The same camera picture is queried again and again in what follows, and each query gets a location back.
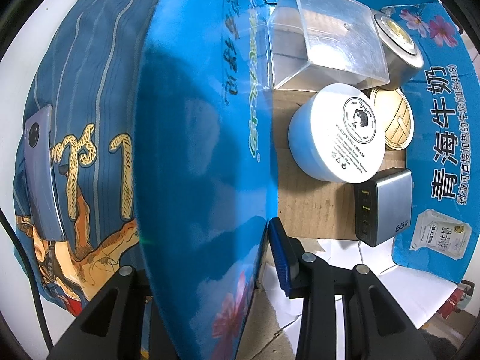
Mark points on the clear acrylic box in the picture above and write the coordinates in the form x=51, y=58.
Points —
x=315, y=43

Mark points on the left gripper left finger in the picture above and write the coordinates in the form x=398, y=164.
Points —
x=111, y=325

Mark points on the silver round tin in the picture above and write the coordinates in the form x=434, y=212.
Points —
x=403, y=57

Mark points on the white cream jar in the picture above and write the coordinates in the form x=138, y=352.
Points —
x=336, y=136

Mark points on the grey 65w charger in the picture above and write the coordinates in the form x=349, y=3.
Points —
x=383, y=206

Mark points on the gold round tin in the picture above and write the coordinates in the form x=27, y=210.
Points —
x=396, y=117

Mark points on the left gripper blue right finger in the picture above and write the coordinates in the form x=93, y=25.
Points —
x=375, y=326

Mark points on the blue striped bed cover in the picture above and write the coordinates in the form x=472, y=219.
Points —
x=87, y=81

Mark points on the blue cardboard milk box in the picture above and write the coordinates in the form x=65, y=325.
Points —
x=210, y=162

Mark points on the grey smartphone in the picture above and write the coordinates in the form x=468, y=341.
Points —
x=40, y=177

